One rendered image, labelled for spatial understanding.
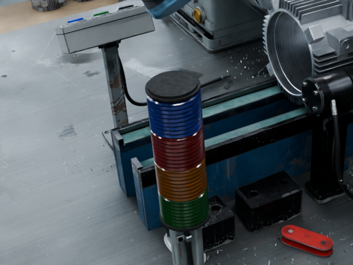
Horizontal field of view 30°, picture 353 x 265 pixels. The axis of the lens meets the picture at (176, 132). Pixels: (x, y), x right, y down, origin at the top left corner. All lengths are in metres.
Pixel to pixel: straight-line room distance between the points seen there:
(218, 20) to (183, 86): 0.91
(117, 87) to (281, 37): 0.33
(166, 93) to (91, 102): 0.82
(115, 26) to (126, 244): 0.39
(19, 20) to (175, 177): 2.90
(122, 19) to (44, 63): 0.51
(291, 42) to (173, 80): 0.58
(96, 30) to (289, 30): 0.36
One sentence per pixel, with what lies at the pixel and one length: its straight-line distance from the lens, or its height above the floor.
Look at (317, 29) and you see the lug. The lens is 1.10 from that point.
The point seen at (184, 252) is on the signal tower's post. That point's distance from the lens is 0.85.
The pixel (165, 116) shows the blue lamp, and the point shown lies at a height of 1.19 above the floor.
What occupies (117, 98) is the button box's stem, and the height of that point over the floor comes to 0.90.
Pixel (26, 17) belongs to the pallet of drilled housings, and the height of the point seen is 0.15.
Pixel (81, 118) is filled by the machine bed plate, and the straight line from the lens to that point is 1.45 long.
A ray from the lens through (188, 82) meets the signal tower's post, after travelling 0.71.
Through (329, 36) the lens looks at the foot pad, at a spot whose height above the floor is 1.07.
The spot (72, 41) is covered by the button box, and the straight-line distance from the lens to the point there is 1.21.
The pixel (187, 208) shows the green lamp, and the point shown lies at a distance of 0.78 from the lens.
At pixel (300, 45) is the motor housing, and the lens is 1.28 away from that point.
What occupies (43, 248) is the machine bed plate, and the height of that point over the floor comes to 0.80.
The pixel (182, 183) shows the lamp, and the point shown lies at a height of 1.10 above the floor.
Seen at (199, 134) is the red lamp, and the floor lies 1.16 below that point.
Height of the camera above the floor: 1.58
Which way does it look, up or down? 35 degrees down
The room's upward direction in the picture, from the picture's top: 6 degrees counter-clockwise
